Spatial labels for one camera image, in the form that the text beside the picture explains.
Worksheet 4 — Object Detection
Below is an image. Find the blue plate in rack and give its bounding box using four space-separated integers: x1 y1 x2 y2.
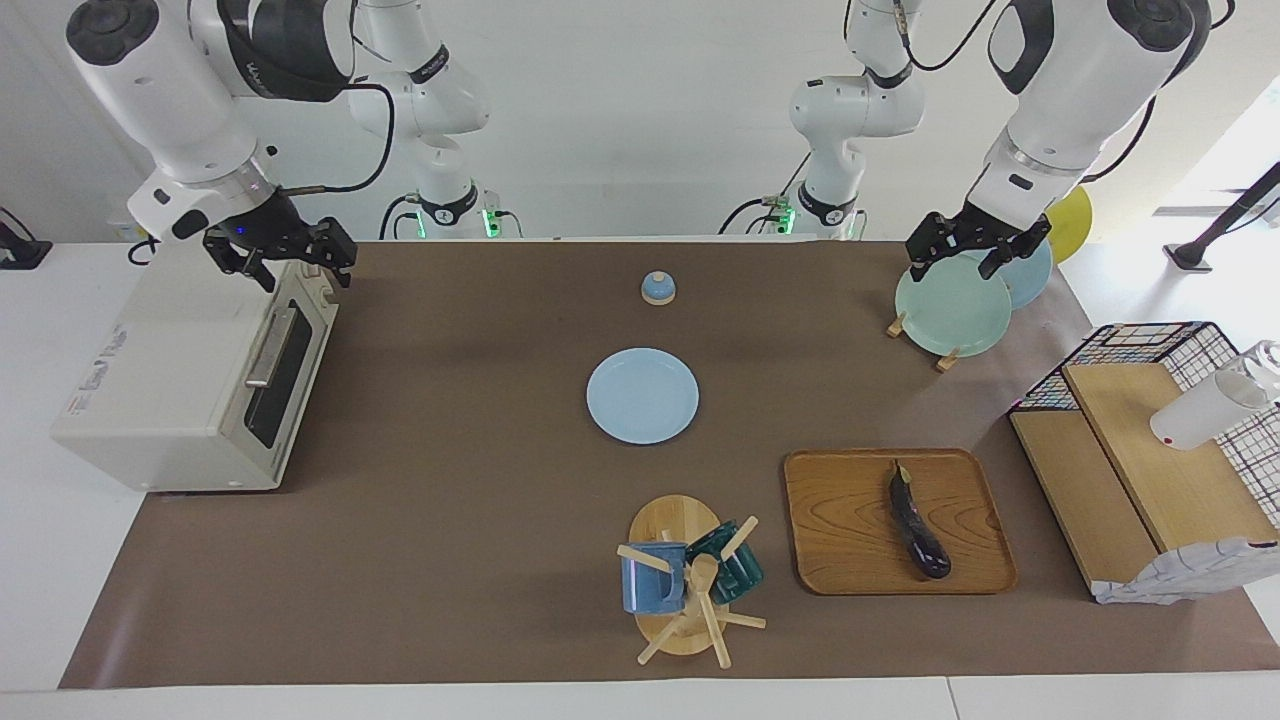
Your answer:
965 240 1054 309

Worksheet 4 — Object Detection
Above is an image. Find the wooden plate rack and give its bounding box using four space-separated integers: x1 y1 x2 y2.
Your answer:
886 312 961 373

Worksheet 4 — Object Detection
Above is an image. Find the yellow plate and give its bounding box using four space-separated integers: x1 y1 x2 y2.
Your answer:
1045 185 1094 264

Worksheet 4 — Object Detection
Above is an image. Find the dark green mug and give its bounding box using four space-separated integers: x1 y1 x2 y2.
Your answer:
686 520 765 605

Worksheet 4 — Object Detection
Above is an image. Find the mint green plate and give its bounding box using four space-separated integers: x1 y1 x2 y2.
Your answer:
894 252 1013 358

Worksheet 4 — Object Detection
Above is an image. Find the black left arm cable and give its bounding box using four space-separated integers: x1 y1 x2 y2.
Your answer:
845 0 1236 186

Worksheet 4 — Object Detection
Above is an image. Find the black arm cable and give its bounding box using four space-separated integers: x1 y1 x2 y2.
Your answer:
845 0 1236 186
275 82 397 194

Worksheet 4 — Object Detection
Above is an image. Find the dark purple eggplant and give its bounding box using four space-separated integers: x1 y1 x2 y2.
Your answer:
889 460 953 580

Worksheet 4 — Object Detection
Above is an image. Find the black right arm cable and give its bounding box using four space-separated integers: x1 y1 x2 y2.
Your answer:
275 82 397 194

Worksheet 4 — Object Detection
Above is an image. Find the black clamp mount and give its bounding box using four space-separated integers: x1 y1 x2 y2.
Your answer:
0 207 53 271

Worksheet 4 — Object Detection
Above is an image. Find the brown table mat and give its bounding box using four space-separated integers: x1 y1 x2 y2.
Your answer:
58 238 1280 691

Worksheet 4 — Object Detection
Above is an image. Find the black wire basket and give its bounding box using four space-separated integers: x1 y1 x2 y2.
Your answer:
1008 321 1280 531

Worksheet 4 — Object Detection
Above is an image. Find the blue mug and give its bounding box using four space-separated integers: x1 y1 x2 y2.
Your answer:
621 542 689 615

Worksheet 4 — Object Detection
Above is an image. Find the white patterned cloth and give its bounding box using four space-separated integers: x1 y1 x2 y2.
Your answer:
1090 537 1280 606

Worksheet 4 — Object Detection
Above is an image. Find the black base cable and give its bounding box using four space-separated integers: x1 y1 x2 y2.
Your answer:
720 197 791 236

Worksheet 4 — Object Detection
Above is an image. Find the light blue plate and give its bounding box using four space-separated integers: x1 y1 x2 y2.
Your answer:
586 347 700 446

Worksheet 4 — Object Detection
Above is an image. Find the wooden stepped shelf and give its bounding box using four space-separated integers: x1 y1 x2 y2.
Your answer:
1010 362 1280 601

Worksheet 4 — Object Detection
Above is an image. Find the black floor stand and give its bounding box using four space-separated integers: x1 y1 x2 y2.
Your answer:
1163 160 1280 273

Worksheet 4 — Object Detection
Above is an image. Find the wooden mug tree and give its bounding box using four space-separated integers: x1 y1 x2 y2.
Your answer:
617 494 768 669

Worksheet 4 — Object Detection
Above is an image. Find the cream toaster oven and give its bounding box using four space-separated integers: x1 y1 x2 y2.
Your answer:
50 240 341 493

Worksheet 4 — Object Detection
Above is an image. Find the white tumbler bottle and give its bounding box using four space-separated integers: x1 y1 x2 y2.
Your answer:
1149 340 1280 451

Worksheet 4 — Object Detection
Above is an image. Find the wooden serving tray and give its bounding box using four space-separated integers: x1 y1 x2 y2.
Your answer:
783 448 1019 597

